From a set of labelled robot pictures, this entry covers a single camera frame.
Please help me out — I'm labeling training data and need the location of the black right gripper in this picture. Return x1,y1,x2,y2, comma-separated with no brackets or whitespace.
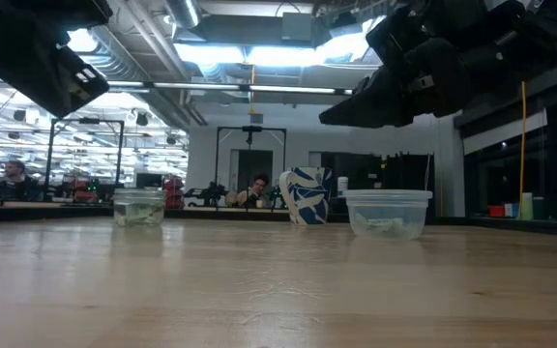
319,43,483,130

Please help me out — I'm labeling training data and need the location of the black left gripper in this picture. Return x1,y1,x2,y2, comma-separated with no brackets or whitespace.
0,28,111,120

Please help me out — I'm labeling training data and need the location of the black partition panel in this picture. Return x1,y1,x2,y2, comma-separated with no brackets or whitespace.
320,151,435,217

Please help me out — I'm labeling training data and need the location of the long ceiling light strip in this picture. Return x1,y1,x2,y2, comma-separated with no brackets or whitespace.
106,79,356,97

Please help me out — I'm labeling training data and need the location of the clear plastic round container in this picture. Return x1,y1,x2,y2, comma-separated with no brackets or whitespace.
342,188,434,242

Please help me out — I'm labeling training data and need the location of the person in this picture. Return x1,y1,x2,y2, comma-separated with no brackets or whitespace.
233,172,273,210
0,159,38,200

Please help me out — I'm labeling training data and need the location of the blue white patterned mug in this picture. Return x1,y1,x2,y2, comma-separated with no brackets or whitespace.
278,166,334,226

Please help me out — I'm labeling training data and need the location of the grey ceiling box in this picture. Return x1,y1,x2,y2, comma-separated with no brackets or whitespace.
280,12,314,43

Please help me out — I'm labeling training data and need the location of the black tripod stand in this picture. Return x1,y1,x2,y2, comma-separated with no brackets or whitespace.
241,124,264,210

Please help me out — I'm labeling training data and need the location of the pale green cup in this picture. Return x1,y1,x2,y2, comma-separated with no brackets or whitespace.
519,191,535,221

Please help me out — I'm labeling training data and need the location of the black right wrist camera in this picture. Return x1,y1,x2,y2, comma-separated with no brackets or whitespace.
365,3,432,67

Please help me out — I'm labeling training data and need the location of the black background rig frame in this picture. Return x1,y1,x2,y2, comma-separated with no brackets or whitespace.
44,116,126,203
215,126,288,210

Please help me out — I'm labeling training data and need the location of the yellow hanging cable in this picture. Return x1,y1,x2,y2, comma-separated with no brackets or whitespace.
517,80,527,207

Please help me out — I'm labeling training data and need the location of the silver air duct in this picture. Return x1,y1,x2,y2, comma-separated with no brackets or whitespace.
161,0,203,30

